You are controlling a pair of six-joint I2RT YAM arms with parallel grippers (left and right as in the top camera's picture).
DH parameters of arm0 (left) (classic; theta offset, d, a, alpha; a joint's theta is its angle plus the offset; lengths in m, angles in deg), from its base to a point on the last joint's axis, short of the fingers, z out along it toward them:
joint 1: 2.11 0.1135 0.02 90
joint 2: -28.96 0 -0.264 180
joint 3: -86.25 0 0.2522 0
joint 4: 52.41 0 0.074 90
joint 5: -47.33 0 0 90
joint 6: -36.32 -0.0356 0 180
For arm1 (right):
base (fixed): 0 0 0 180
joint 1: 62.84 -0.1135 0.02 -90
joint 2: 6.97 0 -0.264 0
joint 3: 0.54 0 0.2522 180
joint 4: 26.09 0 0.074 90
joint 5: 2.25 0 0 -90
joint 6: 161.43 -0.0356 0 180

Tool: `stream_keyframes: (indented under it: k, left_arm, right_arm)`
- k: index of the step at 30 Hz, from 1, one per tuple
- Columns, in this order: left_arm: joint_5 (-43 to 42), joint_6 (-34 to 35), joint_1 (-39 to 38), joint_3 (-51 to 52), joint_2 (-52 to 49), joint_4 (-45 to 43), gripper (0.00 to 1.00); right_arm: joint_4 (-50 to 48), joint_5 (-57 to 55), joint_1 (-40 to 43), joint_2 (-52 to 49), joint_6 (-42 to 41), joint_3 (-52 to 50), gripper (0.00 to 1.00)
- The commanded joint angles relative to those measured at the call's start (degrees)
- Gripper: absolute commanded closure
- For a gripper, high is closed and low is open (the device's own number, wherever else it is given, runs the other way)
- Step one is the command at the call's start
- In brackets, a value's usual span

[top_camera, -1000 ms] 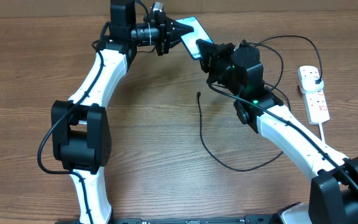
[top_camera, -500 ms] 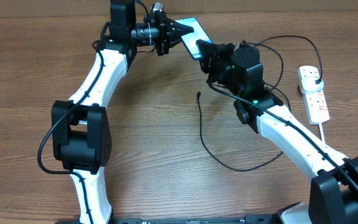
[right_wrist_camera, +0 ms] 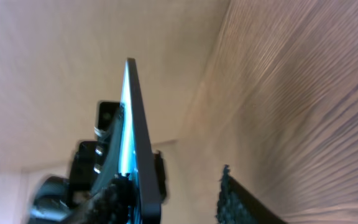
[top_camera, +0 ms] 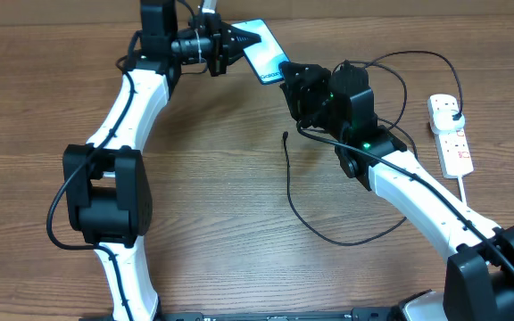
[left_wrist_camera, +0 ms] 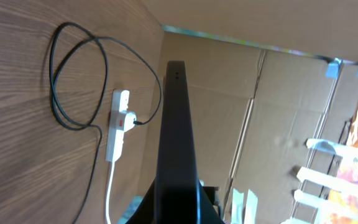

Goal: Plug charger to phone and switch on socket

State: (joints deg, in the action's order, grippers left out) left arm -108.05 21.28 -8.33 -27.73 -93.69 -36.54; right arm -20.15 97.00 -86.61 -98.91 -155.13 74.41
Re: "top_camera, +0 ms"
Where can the blue Galaxy smartphone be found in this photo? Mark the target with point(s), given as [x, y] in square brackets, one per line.
[263, 57]

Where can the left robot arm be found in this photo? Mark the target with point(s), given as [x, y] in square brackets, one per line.
[105, 184]

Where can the white power strip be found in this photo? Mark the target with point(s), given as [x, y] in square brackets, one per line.
[453, 151]

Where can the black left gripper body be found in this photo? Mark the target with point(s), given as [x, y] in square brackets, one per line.
[216, 51]

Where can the white charger plug adapter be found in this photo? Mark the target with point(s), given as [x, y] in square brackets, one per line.
[446, 121]

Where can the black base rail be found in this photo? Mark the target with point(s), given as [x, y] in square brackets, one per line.
[356, 314]

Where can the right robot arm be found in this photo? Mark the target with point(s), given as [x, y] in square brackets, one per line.
[478, 253]

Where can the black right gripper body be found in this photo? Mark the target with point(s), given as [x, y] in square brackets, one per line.
[311, 101]

